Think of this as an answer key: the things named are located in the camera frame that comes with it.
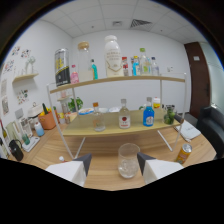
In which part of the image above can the clear bottle with green cap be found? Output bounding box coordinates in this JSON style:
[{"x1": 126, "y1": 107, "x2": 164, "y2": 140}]
[{"x1": 139, "y1": 47, "x2": 150, "y2": 76}]

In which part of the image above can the clear drinking glass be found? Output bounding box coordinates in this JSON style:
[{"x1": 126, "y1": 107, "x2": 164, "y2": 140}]
[{"x1": 117, "y1": 143, "x2": 141, "y2": 179}]

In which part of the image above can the white tray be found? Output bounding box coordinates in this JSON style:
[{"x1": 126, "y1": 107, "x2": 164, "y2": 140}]
[{"x1": 20, "y1": 134, "x2": 41, "y2": 153}]

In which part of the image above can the white notebook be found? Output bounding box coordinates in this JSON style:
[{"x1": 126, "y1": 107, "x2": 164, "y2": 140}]
[{"x1": 173, "y1": 119, "x2": 202, "y2": 141}]

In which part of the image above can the small white bottle blue label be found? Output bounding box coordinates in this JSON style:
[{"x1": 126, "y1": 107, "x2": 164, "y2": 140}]
[{"x1": 33, "y1": 121, "x2": 45, "y2": 137}]

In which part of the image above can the blue bottle with silver cap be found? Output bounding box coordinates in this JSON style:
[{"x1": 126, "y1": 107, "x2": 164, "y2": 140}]
[{"x1": 142, "y1": 96, "x2": 156, "y2": 128}]

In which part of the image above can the glass jar of green limes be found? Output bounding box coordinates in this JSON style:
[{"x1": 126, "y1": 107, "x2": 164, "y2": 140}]
[{"x1": 163, "y1": 104, "x2": 177, "y2": 126}]

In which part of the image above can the orange box of fruit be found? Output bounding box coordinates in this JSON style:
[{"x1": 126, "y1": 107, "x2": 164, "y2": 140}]
[{"x1": 38, "y1": 107, "x2": 58, "y2": 131}]

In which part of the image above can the clear bottle with orange cap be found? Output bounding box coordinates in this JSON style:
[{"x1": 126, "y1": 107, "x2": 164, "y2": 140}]
[{"x1": 92, "y1": 102, "x2": 107, "y2": 132}]

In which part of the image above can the two-tier wooden shelf rack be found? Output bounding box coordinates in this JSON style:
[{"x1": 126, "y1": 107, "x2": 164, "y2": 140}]
[{"x1": 45, "y1": 72, "x2": 188, "y2": 160}]

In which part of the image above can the black bag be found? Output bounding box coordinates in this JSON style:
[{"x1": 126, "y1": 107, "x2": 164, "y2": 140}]
[{"x1": 8, "y1": 139, "x2": 25, "y2": 162}]

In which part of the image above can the clear bottle with red label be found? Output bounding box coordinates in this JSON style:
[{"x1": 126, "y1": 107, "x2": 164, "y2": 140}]
[{"x1": 118, "y1": 98, "x2": 132, "y2": 130}]

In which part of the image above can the bowl with blue plate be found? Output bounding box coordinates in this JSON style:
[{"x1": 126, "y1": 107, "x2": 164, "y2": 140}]
[{"x1": 77, "y1": 107, "x2": 95, "y2": 117}]

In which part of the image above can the white bottle with red cap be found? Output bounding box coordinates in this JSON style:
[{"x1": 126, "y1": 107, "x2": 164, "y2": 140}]
[{"x1": 152, "y1": 96, "x2": 162, "y2": 109}]

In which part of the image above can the green potted plant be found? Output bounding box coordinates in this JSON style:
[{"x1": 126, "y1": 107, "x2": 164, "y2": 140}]
[{"x1": 68, "y1": 96, "x2": 84, "y2": 113}]

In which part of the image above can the black chair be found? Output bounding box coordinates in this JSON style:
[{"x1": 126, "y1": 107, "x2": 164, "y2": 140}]
[{"x1": 196, "y1": 105, "x2": 224, "y2": 159}]

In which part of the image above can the white kitchen appliance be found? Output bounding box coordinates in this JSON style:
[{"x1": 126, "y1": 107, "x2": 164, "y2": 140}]
[{"x1": 27, "y1": 102, "x2": 44, "y2": 118}]

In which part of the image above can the small pink bottle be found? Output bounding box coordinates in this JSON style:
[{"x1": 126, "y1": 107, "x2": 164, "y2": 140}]
[{"x1": 69, "y1": 64, "x2": 80, "y2": 85}]

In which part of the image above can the clear bottle with blue cap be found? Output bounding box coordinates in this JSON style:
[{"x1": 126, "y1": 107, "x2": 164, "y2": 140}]
[{"x1": 150, "y1": 56, "x2": 160, "y2": 77}]

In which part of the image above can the black and yellow tall can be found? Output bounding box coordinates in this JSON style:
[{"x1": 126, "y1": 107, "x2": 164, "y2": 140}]
[{"x1": 54, "y1": 48, "x2": 71, "y2": 88}]

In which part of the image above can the teal bottle with green cap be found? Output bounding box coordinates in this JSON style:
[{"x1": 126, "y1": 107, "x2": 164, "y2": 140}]
[{"x1": 90, "y1": 59, "x2": 99, "y2": 81}]

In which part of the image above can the blue bottle with yellow cap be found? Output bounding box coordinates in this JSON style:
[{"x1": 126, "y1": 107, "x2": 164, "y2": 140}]
[{"x1": 132, "y1": 55, "x2": 141, "y2": 77}]

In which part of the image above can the clear jar with cork lid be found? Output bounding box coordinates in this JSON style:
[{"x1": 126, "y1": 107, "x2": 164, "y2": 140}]
[{"x1": 77, "y1": 41, "x2": 94, "y2": 82}]

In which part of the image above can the white vase figurine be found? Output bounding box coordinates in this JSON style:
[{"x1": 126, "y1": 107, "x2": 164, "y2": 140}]
[{"x1": 25, "y1": 55, "x2": 37, "y2": 75}]

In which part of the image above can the large white milk bottle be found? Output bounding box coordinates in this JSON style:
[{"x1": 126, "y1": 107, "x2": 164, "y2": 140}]
[{"x1": 103, "y1": 34, "x2": 125, "y2": 78}]

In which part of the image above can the ceiling air vent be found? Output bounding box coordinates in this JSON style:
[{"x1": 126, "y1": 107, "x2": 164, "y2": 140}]
[{"x1": 129, "y1": 18, "x2": 153, "y2": 29}]

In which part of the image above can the black handled tool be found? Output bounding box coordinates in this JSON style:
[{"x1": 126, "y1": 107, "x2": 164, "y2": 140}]
[{"x1": 173, "y1": 114, "x2": 185, "y2": 124}]

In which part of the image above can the wooden wall shelf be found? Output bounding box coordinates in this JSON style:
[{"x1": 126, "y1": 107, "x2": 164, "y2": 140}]
[{"x1": 12, "y1": 73, "x2": 39, "y2": 84}]

